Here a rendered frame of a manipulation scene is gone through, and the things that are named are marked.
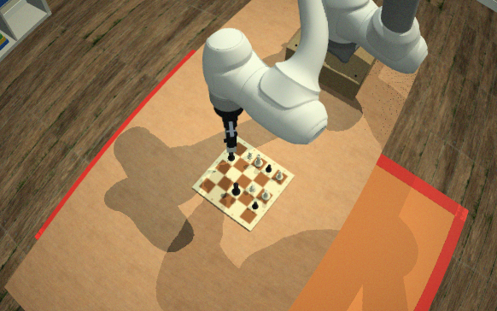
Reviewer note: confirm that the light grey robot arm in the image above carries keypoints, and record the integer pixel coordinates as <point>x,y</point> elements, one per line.
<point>285,98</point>

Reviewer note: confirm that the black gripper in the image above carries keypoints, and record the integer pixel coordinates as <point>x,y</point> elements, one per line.
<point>231,122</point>

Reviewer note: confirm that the chessboard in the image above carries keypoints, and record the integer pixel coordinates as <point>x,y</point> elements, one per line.
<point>216,184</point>

